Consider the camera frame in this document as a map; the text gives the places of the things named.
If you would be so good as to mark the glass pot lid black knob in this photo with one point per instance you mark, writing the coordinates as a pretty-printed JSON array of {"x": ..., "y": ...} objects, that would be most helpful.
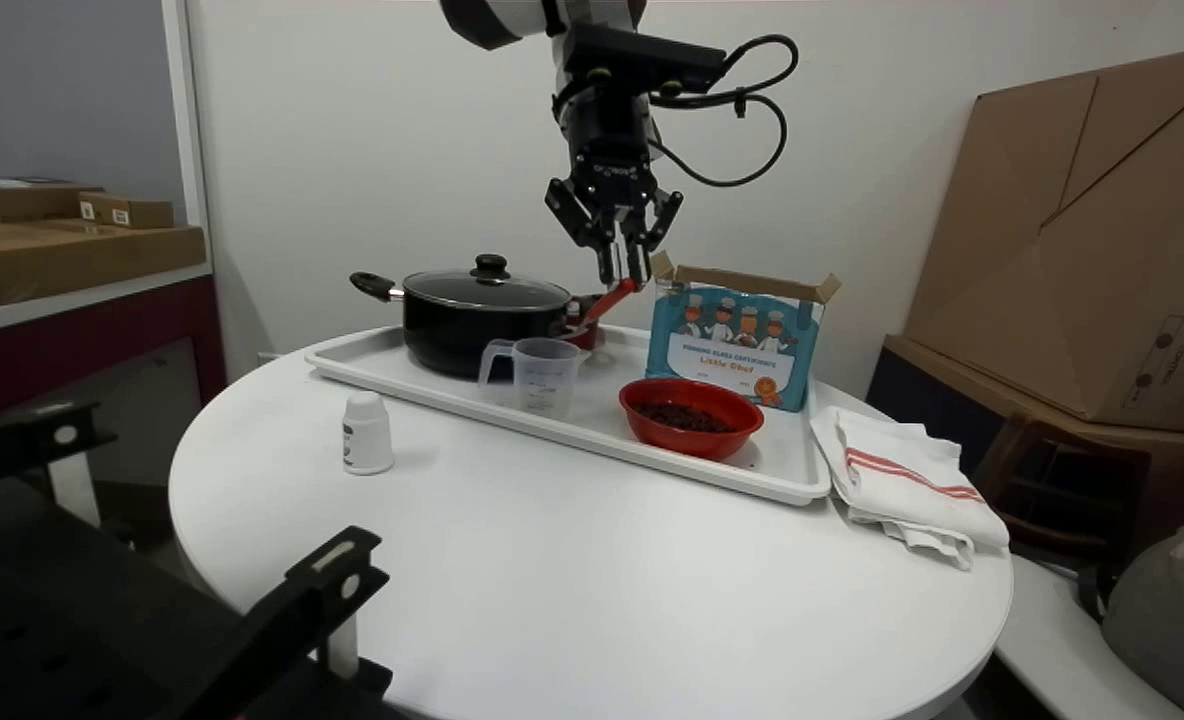
[{"x": 486, "y": 286}]

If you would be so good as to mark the white chair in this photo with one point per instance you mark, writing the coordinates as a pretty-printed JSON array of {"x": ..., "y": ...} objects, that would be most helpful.
[{"x": 1059, "y": 642}]

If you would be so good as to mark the white towel red stripes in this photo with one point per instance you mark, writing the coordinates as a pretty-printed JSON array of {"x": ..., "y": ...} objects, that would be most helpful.
[{"x": 913, "y": 494}]

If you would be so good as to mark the red plastic bowl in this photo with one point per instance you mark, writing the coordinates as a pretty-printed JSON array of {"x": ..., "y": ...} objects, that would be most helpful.
[{"x": 695, "y": 435}]

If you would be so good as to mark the dark red workbench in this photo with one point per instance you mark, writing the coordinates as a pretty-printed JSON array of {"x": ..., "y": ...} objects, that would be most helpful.
[{"x": 73, "y": 347}]

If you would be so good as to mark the small brown cardboard box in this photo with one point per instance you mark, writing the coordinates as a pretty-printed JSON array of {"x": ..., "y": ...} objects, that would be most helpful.
[{"x": 46, "y": 203}]

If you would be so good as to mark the large brown cardboard box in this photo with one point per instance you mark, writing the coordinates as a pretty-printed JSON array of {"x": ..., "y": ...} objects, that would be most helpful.
[{"x": 1096, "y": 243}]

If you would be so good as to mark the small white pill bottle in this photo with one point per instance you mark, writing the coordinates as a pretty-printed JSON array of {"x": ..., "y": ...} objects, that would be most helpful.
[{"x": 370, "y": 443}]

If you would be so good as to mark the dark wooden low cabinet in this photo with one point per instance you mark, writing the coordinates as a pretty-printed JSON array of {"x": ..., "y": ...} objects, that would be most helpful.
[{"x": 1019, "y": 464}]

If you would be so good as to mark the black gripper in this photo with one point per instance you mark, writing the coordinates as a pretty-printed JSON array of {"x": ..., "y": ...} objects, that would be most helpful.
[{"x": 612, "y": 145}]

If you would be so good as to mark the black cooking pot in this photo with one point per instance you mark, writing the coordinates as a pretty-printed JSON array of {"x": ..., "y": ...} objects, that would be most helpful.
[{"x": 454, "y": 343}]

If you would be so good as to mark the beige grey backpack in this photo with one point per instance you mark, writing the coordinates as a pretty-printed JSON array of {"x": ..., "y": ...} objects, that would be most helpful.
[{"x": 1177, "y": 615}]

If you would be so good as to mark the blue printed cardboard box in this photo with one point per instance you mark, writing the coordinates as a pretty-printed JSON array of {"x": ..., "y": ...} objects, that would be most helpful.
[{"x": 734, "y": 347}]

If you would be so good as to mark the black perforated metal bracket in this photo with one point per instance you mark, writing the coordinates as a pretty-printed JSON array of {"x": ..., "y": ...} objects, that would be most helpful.
[{"x": 112, "y": 615}]

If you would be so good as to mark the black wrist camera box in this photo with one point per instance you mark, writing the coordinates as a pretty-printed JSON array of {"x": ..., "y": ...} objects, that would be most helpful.
[{"x": 644, "y": 62}]

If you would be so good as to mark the clear plastic measuring cup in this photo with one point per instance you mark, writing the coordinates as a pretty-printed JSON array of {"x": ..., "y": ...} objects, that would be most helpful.
[{"x": 547, "y": 378}]

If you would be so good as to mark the white plastic tray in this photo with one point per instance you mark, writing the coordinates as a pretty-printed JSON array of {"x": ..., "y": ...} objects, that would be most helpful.
[{"x": 536, "y": 421}]

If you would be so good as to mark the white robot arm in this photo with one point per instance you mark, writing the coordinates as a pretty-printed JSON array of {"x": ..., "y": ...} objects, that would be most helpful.
[{"x": 524, "y": 19}]

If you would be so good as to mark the flat brown cardboard box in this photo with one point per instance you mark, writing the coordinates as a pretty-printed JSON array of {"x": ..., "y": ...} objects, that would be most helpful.
[{"x": 58, "y": 258}]

